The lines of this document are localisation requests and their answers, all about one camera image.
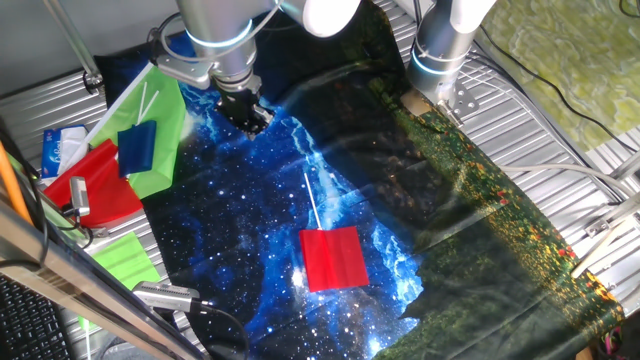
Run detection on small green flag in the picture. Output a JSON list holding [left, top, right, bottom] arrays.
[[77, 231, 162, 331]]

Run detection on small red flag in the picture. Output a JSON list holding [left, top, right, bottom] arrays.
[[298, 172, 371, 294]]

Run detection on orange rod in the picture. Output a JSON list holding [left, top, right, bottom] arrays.
[[0, 141, 34, 226]]

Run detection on grey metal pole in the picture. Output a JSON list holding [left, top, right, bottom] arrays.
[[42, 0, 105, 95]]

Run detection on aluminium frame bar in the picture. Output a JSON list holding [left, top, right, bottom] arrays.
[[0, 199, 209, 360]]

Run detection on large green flag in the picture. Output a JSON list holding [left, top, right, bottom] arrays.
[[58, 62, 187, 200]]

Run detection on white blue tissue pack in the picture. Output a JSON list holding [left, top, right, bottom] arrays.
[[40, 124, 90, 180]]

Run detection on yellow green cloth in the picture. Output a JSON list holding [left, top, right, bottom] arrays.
[[474, 0, 640, 154]]

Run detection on small blue flag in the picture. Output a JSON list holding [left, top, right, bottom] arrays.
[[117, 82, 161, 179]]

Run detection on tan cardboard piece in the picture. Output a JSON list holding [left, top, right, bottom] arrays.
[[401, 91, 432, 117]]

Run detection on white hose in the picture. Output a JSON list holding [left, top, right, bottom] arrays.
[[499, 162, 639, 199]]

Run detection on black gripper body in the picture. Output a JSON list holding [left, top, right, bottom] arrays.
[[215, 77, 263, 126]]

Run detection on black usb cable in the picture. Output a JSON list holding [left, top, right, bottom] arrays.
[[192, 298, 251, 360]]

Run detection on silver depth camera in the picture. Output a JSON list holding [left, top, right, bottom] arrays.
[[68, 175, 92, 217], [132, 280, 201, 314]]

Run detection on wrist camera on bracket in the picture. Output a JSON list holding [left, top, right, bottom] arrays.
[[153, 53, 212, 91]]

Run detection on white metal stand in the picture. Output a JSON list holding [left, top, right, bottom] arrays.
[[569, 149, 640, 280]]

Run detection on black floor cable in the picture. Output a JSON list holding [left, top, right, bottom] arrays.
[[477, 24, 640, 156]]

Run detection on large red flag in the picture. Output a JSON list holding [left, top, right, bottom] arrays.
[[43, 138, 145, 229]]

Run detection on galaxy print cloth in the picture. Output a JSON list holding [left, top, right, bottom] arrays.
[[93, 0, 626, 360]]

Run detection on black keyboard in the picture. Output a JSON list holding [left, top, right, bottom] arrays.
[[0, 274, 74, 360]]

